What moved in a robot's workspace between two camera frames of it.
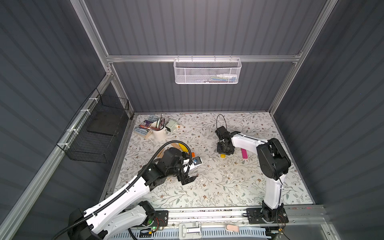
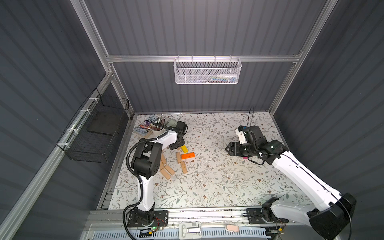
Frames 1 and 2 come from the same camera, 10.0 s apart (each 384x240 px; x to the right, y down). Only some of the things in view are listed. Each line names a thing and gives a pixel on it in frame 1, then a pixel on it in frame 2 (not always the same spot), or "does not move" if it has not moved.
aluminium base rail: [264, 216] does not move
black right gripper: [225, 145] → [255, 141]
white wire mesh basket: [207, 71] does not move
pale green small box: [171, 125] does not move
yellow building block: [184, 148] does not move
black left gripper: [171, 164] → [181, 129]
